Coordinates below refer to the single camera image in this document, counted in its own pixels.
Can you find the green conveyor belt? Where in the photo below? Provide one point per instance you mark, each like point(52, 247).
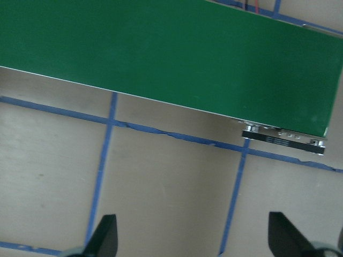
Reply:
point(160, 53)

